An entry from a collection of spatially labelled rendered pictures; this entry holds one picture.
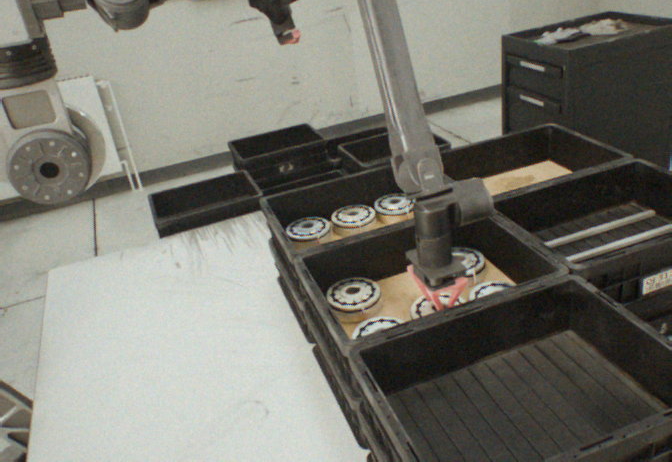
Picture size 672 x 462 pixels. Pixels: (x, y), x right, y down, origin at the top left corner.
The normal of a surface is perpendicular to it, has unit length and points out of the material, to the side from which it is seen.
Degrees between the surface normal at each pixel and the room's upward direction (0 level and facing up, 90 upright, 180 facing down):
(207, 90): 90
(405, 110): 57
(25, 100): 90
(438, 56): 90
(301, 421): 0
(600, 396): 0
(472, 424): 0
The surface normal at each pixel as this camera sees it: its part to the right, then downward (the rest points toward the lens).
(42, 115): 0.37, 0.38
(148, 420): -0.12, -0.88
